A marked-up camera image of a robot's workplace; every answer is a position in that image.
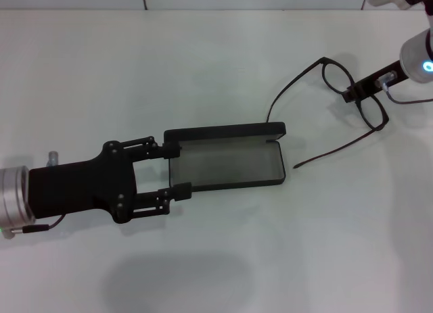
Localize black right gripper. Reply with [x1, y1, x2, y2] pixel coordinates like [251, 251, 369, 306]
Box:
[342, 59, 409, 104]

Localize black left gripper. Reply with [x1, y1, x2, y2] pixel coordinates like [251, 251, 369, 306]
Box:
[28, 135, 193, 225]

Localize black round-lens glasses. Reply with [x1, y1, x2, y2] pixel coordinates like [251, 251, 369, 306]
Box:
[265, 57, 390, 168]

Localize black glasses case grey lining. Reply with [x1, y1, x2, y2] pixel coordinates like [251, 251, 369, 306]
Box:
[163, 122, 287, 192]

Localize silver right gripper cable plug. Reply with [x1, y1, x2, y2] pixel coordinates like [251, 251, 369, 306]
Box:
[378, 70, 397, 87]

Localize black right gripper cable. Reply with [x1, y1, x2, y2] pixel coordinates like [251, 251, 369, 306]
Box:
[384, 84, 433, 106]

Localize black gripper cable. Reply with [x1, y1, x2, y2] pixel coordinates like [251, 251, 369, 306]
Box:
[1, 214, 65, 240]
[384, 84, 433, 106]

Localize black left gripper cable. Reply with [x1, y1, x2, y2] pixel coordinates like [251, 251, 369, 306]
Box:
[1, 214, 65, 240]

